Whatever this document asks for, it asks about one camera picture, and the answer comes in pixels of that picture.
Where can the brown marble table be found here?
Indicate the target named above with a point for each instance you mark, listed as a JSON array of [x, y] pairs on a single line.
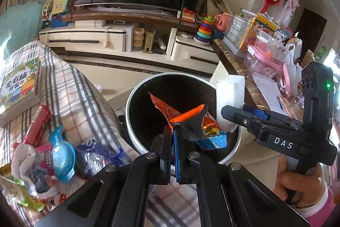
[[236, 67]]

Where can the yellow picture box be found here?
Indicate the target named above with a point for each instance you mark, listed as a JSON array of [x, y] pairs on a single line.
[[261, 23]]

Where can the orange snack wrapper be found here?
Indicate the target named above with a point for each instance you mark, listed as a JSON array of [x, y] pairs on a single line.
[[183, 116]]

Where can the black set-top box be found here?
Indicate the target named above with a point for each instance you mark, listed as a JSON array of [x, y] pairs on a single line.
[[118, 22]]

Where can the plaid blanket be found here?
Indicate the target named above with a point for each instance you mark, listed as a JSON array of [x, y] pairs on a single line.
[[79, 99]]

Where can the hanging white garment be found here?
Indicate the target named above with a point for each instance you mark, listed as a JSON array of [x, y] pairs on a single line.
[[289, 7]]

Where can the children's picture book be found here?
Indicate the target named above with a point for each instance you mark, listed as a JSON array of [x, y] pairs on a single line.
[[20, 83]]

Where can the blue white plastic wrapper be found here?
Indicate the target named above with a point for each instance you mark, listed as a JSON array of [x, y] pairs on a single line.
[[98, 155]]

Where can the stack of yellow round tins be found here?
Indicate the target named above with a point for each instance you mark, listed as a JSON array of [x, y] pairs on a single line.
[[138, 38]]

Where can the white television cabinet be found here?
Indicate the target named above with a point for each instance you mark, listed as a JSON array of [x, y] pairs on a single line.
[[85, 38]]

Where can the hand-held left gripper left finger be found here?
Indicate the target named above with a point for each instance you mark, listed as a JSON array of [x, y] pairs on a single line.
[[168, 157]]

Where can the white remote control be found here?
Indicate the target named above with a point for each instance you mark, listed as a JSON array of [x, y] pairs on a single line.
[[162, 43]]

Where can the pink snack wrapper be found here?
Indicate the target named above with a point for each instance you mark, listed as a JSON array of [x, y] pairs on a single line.
[[45, 157]]

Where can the light blue floral cover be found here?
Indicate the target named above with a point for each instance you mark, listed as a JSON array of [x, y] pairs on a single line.
[[18, 25]]

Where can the yellow teal toy phone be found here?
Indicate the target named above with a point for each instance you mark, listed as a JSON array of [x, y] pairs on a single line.
[[61, 5]]

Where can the clear box pink lid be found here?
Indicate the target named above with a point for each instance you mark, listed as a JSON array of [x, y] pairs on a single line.
[[265, 56]]

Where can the red candy tube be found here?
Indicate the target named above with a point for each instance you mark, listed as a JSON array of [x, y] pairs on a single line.
[[35, 126]]

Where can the white upright box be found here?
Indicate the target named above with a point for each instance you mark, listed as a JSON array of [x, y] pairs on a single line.
[[130, 38]]

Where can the white small device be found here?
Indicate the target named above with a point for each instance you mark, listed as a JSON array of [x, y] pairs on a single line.
[[185, 35]]

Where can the wooden hanging pendant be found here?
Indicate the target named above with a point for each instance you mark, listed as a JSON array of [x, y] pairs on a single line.
[[106, 42]]

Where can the person's right forearm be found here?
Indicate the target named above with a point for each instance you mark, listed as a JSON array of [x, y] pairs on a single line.
[[324, 212]]

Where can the white plastic bag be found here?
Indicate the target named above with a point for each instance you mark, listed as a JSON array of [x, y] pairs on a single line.
[[292, 72]]

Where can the clear plastic drawer box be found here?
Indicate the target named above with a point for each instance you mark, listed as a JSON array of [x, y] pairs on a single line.
[[235, 32]]

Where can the white snack bag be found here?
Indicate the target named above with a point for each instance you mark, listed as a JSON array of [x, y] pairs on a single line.
[[25, 163]]

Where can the white toy basket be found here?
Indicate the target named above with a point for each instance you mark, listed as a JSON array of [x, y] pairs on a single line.
[[47, 11]]

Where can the white flat box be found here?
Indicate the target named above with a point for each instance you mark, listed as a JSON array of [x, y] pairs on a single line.
[[97, 23]]

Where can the green spout pouch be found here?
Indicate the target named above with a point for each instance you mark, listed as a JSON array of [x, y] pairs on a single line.
[[29, 204]]

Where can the beige bag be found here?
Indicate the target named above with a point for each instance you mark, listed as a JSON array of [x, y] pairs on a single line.
[[212, 5]]

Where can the blue candy-shaped container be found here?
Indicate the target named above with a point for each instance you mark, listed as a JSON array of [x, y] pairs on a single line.
[[62, 156]]

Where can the black trash bin white rim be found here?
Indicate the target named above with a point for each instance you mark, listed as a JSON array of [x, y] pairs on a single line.
[[143, 115]]

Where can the person's right hand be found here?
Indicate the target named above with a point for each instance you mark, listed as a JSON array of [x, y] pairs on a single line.
[[305, 189]]

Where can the orange toy telephone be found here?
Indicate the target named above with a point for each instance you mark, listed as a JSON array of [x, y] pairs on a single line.
[[186, 15]]

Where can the wooden abacus toy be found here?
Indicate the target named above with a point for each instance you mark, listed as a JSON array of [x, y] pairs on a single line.
[[149, 40]]

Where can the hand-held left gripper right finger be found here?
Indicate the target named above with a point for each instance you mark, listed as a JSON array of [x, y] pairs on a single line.
[[178, 160]]

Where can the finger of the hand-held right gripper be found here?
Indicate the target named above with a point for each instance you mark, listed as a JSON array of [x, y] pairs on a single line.
[[239, 118], [259, 113]]

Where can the pink plastic toy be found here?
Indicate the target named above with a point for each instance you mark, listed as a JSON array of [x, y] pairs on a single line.
[[221, 21]]

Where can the blue toy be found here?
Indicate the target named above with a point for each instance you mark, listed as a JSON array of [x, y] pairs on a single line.
[[57, 21]]

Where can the white foam block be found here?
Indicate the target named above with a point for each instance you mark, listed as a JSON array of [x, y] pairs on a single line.
[[229, 94]]

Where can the white paper sheet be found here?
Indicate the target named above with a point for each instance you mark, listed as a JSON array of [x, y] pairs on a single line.
[[267, 91]]

